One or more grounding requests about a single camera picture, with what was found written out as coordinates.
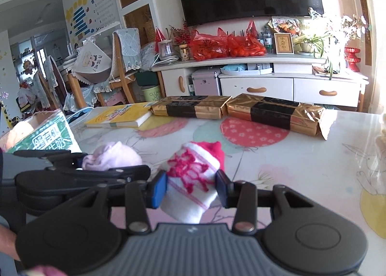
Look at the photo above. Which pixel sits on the potted spider plant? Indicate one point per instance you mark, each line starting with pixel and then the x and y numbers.
pixel 307 46

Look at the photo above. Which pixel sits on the wooden dining table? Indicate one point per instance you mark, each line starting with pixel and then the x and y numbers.
pixel 74 86

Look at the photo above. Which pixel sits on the snack jar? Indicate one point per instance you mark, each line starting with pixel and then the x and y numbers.
pixel 184 52

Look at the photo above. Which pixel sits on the yellow book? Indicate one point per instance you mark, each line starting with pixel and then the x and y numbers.
pixel 120 114

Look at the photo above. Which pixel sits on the blue and white object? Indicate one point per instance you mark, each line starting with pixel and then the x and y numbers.
pixel 78 114

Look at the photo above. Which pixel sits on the small red flag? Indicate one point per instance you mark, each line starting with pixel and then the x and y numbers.
pixel 159 37

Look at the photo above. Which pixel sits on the white patterned desktop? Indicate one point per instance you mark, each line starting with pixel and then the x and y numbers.
pixel 301 173

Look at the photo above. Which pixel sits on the cardboard box with green print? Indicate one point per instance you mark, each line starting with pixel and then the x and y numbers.
pixel 45 137

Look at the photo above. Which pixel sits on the stack of magazines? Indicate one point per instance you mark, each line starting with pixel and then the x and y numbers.
pixel 325 71

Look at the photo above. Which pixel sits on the cartoon print chair cover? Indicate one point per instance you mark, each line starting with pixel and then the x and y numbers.
pixel 90 62

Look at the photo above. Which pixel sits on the wooden framed picture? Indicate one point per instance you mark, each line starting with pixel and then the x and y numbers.
pixel 284 43

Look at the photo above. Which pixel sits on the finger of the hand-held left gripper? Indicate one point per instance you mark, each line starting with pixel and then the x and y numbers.
pixel 114 175
pixel 45 154

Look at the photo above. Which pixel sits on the light green waste bin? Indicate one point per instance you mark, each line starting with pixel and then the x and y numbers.
pixel 150 95

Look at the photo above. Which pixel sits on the pale pink sock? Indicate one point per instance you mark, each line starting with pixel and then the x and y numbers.
pixel 111 157

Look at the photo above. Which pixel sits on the pink stool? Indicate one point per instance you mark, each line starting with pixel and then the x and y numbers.
pixel 116 99

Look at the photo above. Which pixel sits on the red candle holder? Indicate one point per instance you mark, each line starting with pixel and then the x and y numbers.
pixel 352 59

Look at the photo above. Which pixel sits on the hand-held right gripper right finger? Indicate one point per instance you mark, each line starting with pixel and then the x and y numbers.
pixel 222 188

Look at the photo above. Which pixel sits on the glass electric kettle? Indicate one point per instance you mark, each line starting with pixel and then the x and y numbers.
pixel 167 51

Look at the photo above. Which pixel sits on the white flower bouquet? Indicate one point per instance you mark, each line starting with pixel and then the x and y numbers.
pixel 349 27

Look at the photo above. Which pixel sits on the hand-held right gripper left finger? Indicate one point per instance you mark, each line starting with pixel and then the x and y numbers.
pixel 159 188

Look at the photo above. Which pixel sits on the person's left hand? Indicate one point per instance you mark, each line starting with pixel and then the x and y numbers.
pixel 7 242

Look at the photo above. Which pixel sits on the wooden chair with lace cover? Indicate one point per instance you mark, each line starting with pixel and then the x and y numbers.
pixel 49 80

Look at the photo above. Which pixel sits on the red berry branches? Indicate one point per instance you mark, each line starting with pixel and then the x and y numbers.
pixel 181 33

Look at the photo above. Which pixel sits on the blue lace chair cover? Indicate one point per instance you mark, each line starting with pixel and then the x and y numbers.
pixel 126 48

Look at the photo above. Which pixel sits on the red plastic bag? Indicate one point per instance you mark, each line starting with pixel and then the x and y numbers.
pixel 208 48
pixel 245 46

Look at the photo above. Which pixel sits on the wrapped gift basket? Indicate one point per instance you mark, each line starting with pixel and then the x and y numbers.
pixel 286 26

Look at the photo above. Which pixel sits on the white television cabinet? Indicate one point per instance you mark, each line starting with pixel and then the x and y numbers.
pixel 256 86

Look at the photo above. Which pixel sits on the white hat with pink flower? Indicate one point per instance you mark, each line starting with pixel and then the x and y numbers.
pixel 193 179

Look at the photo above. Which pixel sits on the wall chart poster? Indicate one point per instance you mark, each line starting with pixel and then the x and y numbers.
pixel 87 13

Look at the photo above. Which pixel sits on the gold and black package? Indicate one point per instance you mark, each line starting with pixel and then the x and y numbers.
pixel 193 107
pixel 271 113

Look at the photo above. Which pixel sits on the pink storage case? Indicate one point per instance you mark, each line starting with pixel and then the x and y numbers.
pixel 205 83

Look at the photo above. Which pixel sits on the white oval tray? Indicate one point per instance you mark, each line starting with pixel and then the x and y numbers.
pixel 241 71

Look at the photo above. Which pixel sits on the pink fluffy sock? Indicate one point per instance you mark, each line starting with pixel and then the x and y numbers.
pixel 18 131

